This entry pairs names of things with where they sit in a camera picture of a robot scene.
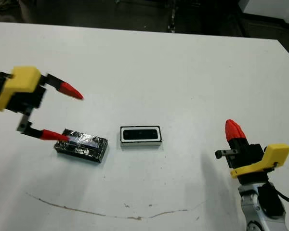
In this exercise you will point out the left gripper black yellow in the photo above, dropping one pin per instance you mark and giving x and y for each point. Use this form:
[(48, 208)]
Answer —
[(21, 81)]

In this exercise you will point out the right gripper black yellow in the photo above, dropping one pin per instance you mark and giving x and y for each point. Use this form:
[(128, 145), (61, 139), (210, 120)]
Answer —
[(257, 158)]

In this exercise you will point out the black glossy box lid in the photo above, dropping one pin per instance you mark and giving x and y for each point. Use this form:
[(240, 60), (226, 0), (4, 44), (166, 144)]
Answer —
[(86, 150)]

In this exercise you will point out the white camera box base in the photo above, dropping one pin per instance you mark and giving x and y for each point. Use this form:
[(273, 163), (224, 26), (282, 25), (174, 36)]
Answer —
[(140, 144)]

